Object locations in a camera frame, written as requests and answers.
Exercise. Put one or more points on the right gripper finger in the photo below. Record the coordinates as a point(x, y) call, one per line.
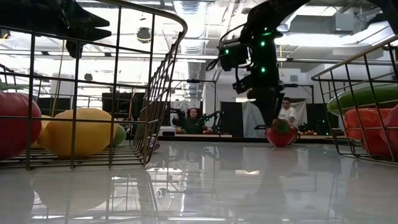
point(263, 112)
point(276, 109)

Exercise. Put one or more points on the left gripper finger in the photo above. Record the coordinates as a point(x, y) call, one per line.
point(96, 35)
point(90, 20)

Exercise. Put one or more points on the red tomato toy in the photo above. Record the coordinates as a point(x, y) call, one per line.
point(280, 137)

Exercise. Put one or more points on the green cucumber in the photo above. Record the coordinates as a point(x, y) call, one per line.
point(354, 99)

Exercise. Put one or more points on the orange carrot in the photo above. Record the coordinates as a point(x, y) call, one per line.
point(363, 130)

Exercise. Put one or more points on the yellow lemon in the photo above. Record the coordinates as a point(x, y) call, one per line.
point(42, 133)
point(93, 137)

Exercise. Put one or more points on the green lime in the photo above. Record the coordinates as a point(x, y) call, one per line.
point(120, 135)

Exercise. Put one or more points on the small purple eggplant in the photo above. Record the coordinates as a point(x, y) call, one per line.
point(154, 145)

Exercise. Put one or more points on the red bell pepper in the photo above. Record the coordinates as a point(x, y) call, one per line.
point(392, 133)

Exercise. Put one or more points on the red apple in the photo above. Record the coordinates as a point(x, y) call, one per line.
point(14, 137)

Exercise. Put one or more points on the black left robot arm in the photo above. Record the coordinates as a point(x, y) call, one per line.
point(6, 15)

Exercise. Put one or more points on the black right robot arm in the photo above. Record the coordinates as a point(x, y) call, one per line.
point(264, 56)

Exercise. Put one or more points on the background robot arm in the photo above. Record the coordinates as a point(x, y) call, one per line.
point(211, 117)
point(178, 117)

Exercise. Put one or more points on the person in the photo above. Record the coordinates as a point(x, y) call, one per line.
point(287, 113)
point(192, 124)

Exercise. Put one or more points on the black ceiling dome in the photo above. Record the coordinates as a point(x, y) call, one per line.
point(144, 35)

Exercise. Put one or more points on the black table frame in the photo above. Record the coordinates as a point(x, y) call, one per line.
point(217, 140)

